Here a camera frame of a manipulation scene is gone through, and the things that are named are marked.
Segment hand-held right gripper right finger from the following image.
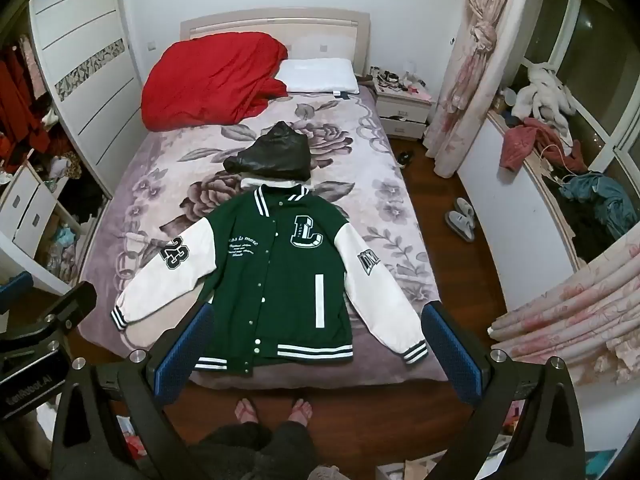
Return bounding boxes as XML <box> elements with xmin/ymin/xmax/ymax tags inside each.
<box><xmin>421</xmin><ymin>300</ymin><xmax>596</xmax><ymax>480</ymax></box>

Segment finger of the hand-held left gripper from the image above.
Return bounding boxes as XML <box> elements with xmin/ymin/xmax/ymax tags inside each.
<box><xmin>0</xmin><ymin>271</ymin><xmax>32</xmax><ymax>302</ymax></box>
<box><xmin>0</xmin><ymin>281</ymin><xmax>98</xmax><ymax>356</ymax></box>

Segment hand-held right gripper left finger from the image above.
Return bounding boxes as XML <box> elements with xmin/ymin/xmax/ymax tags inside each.
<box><xmin>50</xmin><ymin>301</ymin><xmax>216</xmax><ymax>480</ymax></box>

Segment green and white varsity jacket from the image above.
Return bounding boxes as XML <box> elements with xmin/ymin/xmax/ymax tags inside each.
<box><xmin>111</xmin><ymin>185</ymin><xmax>429</xmax><ymax>373</ymax></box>

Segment red hanging clothes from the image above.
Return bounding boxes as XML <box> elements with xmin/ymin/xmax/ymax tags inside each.
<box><xmin>0</xmin><ymin>47</ymin><xmax>51</xmax><ymax>171</ymax></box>

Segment white drawer unit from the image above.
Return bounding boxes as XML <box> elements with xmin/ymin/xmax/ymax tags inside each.
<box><xmin>0</xmin><ymin>162</ymin><xmax>71</xmax><ymax>296</ymax></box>

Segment person's left foot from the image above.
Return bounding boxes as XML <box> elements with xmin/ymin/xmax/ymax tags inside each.
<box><xmin>234</xmin><ymin>397</ymin><xmax>261</xmax><ymax>426</ymax></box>

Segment person's foot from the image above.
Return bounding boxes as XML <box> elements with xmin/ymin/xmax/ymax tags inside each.
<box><xmin>289</xmin><ymin>397</ymin><xmax>315</xmax><ymax>426</ymax></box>
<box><xmin>234</xmin><ymin>397</ymin><xmax>261</xmax><ymax>426</ymax></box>

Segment person's dark pants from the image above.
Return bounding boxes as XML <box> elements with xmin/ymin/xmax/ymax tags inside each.
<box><xmin>192</xmin><ymin>420</ymin><xmax>321</xmax><ymax>480</ymax></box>

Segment person's right foot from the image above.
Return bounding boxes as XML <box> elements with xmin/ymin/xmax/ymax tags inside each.
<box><xmin>289</xmin><ymin>397</ymin><xmax>315</xmax><ymax>426</ymax></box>

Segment beige folded garment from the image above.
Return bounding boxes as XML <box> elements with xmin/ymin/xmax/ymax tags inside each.
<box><xmin>240</xmin><ymin>174</ymin><xmax>297</xmax><ymax>191</ymax></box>

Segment floral plush blanket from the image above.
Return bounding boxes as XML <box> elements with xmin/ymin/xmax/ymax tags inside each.
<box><xmin>77</xmin><ymin>87</ymin><xmax>451</xmax><ymax>393</ymax></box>

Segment teal garment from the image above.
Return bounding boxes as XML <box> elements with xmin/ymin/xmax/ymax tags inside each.
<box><xmin>560</xmin><ymin>172</ymin><xmax>638</xmax><ymax>241</ymax></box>

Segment black leather jacket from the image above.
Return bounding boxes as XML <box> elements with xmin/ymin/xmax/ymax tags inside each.
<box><xmin>222</xmin><ymin>121</ymin><xmax>312</xmax><ymax>183</ymax></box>

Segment white nightstand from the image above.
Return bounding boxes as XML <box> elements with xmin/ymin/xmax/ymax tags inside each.
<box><xmin>374</xmin><ymin>87</ymin><xmax>433</xmax><ymax>140</ymax></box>

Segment white wardrobe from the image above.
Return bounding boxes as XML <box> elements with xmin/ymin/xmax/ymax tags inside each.
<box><xmin>27</xmin><ymin>0</ymin><xmax>151</xmax><ymax>201</ymax></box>

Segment red duvet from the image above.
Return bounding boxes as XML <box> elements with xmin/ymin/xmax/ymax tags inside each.
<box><xmin>141</xmin><ymin>32</ymin><xmax>290</xmax><ymax>133</ymax></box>

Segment tied pink floral curtain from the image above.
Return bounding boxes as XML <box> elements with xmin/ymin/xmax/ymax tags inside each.
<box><xmin>425</xmin><ymin>0</ymin><xmax>521</xmax><ymax>178</ymax></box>

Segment pile of small cosmetic items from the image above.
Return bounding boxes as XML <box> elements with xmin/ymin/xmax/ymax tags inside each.
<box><xmin>369</xmin><ymin>65</ymin><xmax>432</xmax><ymax>100</ymax></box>

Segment white pillow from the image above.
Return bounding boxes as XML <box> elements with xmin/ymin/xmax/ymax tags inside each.
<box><xmin>274</xmin><ymin>58</ymin><xmax>362</xmax><ymax>96</ymax></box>

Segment beige bed headboard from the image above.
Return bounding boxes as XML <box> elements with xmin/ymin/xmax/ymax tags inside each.
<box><xmin>180</xmin><ymin>7</ymin><xmax>373</xmax><ymax>78</ymax></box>

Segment white cable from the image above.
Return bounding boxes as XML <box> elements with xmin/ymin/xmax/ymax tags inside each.
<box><xmin>537</xmin><ymin>144</ymin><xmax>576</xmax><ymax>186</ymax></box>

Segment white window frame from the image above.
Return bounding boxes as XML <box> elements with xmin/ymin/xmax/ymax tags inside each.
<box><xmin>520</xmin><ymin>0</ymin><xmax>640</xmax><ymax>171</ymax></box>

